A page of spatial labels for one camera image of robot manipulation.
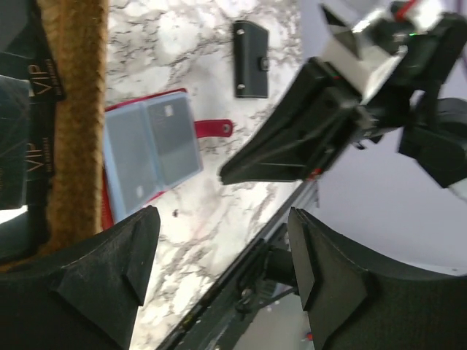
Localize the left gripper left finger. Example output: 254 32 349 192
1 206 161 349

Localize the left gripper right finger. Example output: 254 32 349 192
287 208 466 349

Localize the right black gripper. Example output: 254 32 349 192
358 11 463 149

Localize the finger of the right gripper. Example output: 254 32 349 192
219 58 365 185

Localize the red card holder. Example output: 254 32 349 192
101 88 234 230

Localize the grey chip card in holder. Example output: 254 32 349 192
104 105 158 222

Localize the grey VIP card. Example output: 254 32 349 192
145 92 202 188

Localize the black card holder in tray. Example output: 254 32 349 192
1 1 66 263

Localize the woven wicker organizer tray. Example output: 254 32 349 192
0 0 110 274

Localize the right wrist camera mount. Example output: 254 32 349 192
319 0 442 106

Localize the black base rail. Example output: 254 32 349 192
159 182 319 349

